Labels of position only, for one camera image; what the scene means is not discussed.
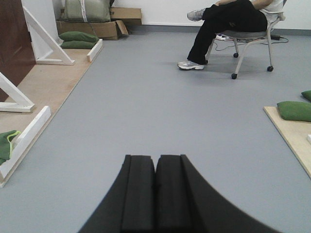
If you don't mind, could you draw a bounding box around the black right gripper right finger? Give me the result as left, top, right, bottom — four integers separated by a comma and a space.
155, 155, 277, 233

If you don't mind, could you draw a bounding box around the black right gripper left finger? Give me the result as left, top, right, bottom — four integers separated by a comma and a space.
79, 155, 155, 233

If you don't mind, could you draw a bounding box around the brown wooden door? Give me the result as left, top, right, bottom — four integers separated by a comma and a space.
0, 0, 37, 102

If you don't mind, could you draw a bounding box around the right plywood platform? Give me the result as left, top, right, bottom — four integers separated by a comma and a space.
263, 106, 311, 178

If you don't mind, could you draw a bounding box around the green sandbag near left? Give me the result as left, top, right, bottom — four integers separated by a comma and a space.
0, 130, 21, 165

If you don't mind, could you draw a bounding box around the green sandbag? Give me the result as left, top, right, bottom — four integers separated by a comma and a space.
59, 31, 99, 42
60, 41, 96, 49
0, 130, 21, 165
277, 101, 311, 122
301, 90, 311, 101

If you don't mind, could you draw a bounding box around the green sandbag on right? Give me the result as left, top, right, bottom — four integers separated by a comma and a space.
277, 101, 311, 122

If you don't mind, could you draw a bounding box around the white near triangular brace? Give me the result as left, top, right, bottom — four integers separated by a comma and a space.
0, 73, 35, 113

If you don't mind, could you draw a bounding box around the plywood base platform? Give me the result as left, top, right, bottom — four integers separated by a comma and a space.
0, 41, 104, 189

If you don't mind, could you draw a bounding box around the far right green sandbag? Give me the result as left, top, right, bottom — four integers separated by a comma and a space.
301, 90, 311, 101

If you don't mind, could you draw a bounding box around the white power strip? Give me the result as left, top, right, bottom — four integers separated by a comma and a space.
216, 34, 230, 41

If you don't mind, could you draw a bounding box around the lower green sandbag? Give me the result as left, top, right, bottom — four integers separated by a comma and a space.
60, 41, 96, 49

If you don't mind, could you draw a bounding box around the open cardboard box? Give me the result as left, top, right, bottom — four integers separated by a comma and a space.
56, 20, 129, 40

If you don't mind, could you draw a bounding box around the upper green sandbag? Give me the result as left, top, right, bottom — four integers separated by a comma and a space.
59, 31, 99, 42

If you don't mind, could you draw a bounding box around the grey wheeled chair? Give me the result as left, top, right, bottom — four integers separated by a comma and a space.
221, 11, 285, 80

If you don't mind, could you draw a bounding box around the closed cardboard box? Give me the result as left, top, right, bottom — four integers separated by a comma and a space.
109, 7, 142, 25

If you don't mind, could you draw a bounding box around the seated person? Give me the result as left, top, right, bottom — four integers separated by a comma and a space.
177, 0, 284, 70

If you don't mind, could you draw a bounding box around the grey-green woven sack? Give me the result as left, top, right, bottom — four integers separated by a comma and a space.
63, 0, 110, 23

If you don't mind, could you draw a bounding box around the white near edge rail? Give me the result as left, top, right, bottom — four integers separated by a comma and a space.
0, 106, 51, 186

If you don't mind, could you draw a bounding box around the white edge rail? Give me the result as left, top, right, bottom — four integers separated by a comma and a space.
86, 39, 103, 63
0, 106, 51, 186

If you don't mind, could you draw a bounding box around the white far edge rail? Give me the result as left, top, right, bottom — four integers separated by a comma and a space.
86, 39, 103, 63

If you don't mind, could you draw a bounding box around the thin floor cable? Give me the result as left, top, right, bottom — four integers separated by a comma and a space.
213, 35, 290, 52

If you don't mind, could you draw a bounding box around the white door frame panel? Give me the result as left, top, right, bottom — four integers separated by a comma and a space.
21, 0, 58, 59

